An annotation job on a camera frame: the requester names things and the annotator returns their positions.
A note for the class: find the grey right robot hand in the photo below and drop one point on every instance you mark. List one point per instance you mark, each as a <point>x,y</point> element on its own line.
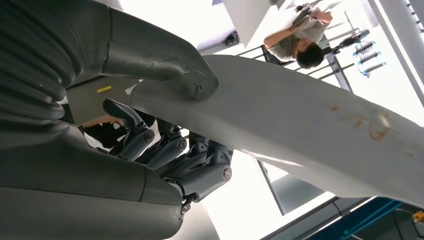
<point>82,185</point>

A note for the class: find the small black device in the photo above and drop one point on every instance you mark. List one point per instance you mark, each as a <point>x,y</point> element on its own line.
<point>231,38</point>

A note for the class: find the dark grey panel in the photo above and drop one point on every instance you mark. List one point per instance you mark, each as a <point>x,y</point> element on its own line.
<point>294,192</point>

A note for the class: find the white desk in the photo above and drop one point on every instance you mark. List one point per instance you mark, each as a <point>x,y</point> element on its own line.
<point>251,16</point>

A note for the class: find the person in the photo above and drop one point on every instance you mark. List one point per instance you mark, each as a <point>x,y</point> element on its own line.
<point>306,56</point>

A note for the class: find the blue steel beam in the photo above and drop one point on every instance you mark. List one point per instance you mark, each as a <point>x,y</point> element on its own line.
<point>371,218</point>

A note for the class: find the grey cylinder with blue ends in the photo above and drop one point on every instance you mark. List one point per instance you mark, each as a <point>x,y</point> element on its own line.
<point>369,58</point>
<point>364,48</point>
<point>373,69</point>

